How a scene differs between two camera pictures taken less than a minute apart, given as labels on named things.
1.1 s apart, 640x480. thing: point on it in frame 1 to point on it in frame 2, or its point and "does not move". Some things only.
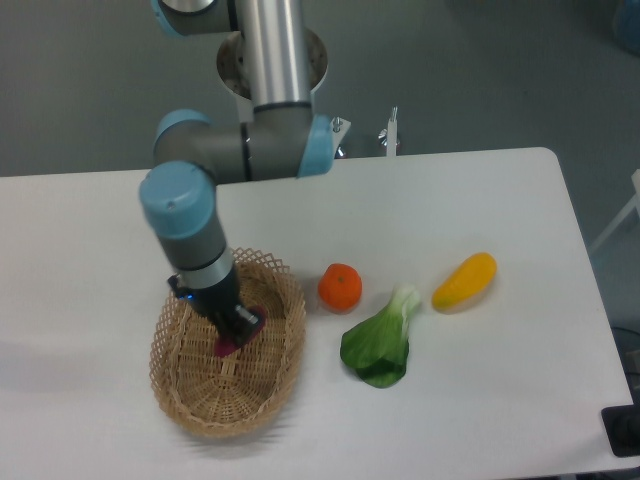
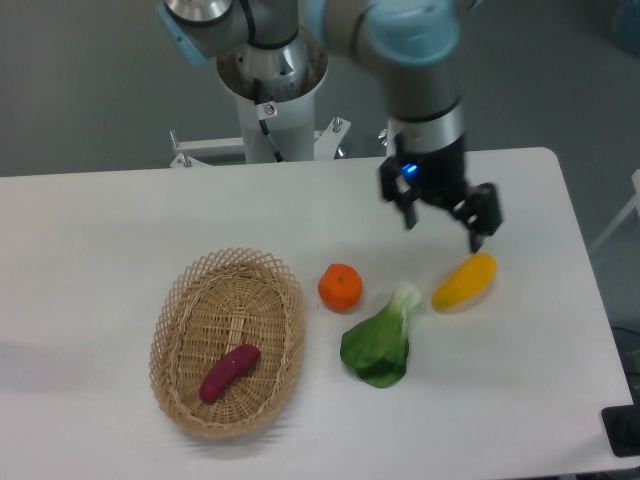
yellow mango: x=465 y=283 does not move
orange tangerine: x=340 y=288 does not move
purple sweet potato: x=225 y=347 to x=233 y=366
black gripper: x=217 y=303 to x=438 y=175
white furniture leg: x=633 y=203 does not move
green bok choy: x=378 y=349 does not move
